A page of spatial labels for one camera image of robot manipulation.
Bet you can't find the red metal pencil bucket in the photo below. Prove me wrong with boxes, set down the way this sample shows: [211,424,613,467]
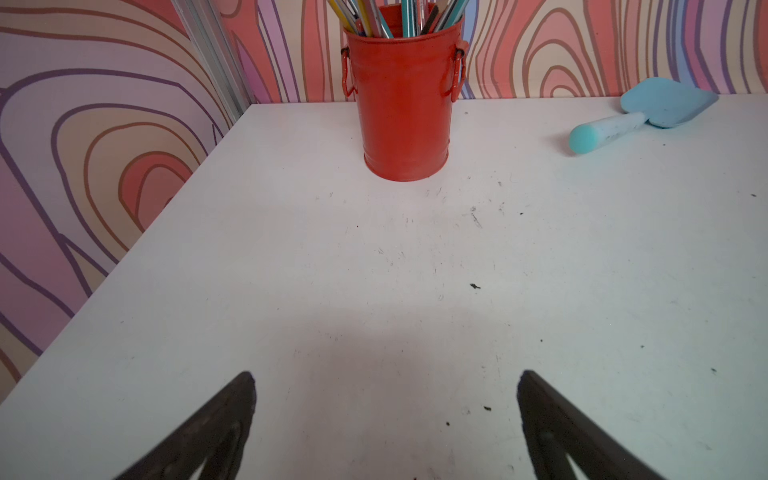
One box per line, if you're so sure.
[341,22,469,182]

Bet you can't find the aluminium frame post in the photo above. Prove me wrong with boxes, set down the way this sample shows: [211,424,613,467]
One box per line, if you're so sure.
[172,0,253,123]

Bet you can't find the light blue spatula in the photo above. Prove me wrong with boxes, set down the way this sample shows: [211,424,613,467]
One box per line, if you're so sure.
[568,77,719,155]

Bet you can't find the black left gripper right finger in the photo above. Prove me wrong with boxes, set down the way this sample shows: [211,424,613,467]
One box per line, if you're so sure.
[517,370,661,479]

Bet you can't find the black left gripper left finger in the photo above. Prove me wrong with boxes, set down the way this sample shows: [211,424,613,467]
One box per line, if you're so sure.
[118,371,257,479]

